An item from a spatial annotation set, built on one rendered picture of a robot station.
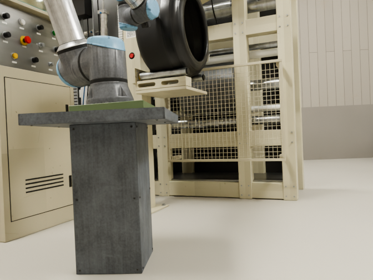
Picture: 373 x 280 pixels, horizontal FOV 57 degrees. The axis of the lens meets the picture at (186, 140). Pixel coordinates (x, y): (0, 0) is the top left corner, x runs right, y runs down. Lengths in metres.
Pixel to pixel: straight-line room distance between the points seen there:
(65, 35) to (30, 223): 1.06
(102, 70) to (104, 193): 0.47
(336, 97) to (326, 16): 1.37
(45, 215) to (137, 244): 0.95
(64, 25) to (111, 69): 0.30
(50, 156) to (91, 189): 0.88
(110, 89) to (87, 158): 0.27
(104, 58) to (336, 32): 5.56
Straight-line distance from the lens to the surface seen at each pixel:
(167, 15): 2.13
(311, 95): 6.32
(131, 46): 2.47
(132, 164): 1.29
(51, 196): 2.21
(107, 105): 1.34
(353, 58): 6.64
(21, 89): 2.08
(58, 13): 1.58
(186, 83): 2.12
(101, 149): 1.32
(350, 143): 6.48
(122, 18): 1.82
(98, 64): 1.40
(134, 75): 2.28
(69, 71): 1.55
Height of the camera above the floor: 0.50
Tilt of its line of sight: 1 degrees down
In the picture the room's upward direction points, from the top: 2 degrees counter-clockwise
